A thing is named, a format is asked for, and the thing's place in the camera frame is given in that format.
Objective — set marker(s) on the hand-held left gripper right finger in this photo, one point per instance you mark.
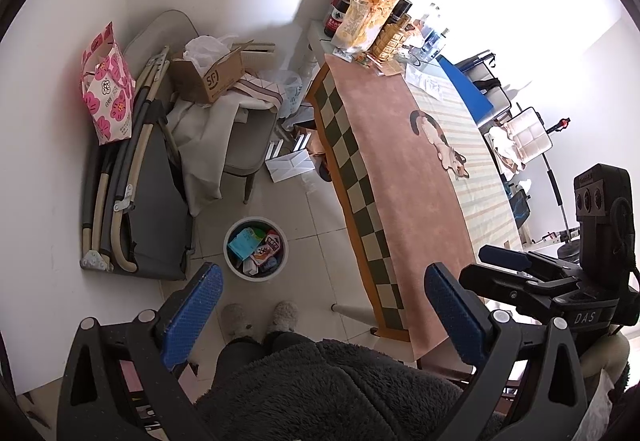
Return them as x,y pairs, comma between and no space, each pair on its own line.
455,316

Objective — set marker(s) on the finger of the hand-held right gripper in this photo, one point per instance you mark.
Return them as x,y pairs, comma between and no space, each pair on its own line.
505,257
505,286

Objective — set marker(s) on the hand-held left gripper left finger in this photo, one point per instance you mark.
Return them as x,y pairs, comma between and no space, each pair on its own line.
195,311

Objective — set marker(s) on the white round waste bin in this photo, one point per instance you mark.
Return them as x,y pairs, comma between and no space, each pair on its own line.
235,271

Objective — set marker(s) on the green and blue plastic packet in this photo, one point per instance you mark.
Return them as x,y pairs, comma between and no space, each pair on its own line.
242,243

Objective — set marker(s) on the grey fluffy slipper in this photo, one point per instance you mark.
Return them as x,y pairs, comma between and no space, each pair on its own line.
282,316
237,318

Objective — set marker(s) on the black and blue bag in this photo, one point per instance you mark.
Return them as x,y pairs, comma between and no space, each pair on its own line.
520,208

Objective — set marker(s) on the black light stand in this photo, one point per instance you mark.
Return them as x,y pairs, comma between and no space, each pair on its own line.
555,186

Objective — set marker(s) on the dark trousers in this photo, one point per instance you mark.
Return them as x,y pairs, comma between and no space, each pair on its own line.
240,356

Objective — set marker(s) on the striped tablecloth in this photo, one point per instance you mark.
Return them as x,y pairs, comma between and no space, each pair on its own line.
480,186

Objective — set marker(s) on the white softbox light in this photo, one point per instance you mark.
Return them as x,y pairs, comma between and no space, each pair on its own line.
527,136

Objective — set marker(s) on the grey folding cot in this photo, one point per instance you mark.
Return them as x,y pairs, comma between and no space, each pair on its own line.
150,201

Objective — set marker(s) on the table with patterned cloth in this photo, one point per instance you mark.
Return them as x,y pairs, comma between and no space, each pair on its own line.
400,171

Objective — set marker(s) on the dark fleece jacket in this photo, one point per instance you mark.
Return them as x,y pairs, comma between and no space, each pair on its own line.
325,396

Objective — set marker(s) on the grey chair with cloth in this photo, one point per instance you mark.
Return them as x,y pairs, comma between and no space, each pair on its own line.
205,141

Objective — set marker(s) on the white folded carton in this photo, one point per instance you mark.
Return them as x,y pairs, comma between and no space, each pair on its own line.
290,166

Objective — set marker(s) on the grey seat chair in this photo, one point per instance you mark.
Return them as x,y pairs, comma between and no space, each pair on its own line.
250,146

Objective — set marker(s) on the blue board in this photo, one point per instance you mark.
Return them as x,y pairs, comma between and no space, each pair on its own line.
465,86

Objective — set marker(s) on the row of clear bottles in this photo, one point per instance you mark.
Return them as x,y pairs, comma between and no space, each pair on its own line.
432,33

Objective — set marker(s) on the brown cardboard box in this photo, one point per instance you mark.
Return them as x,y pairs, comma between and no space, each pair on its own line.
220,76

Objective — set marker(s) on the clear plastic container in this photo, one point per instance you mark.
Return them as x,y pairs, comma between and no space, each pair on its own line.
290,91

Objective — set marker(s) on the pink floral paper bag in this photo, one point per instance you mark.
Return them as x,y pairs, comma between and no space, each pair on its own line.
107,86

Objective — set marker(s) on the gold biscuit pack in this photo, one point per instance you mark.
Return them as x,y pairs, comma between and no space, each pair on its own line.
390,43

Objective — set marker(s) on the white plastic bag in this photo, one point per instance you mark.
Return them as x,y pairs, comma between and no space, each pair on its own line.
205,51

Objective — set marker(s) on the dark glass bottle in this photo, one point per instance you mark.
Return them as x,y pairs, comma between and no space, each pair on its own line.
400,13

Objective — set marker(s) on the yellow snack bag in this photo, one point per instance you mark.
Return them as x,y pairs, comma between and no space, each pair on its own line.
362,21

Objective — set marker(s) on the dark soy sauce bottle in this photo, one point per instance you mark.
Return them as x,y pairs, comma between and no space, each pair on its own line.
337,16

